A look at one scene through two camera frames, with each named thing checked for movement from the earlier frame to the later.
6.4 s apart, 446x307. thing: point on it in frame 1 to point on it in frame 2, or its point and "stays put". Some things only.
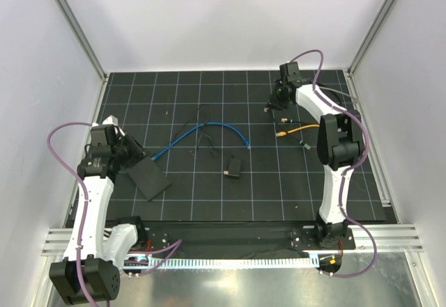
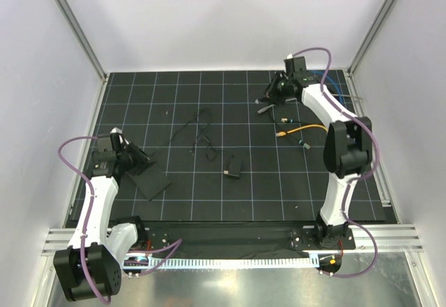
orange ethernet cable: x=282 y=134 stays put
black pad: x=148 y=177 stays put
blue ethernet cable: x=156 y=155 to x=336 y=85
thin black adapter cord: x=210 y=138 to x=201 y=133
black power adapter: x=233 y=167 stays put
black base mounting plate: x=239 y=236 stays put
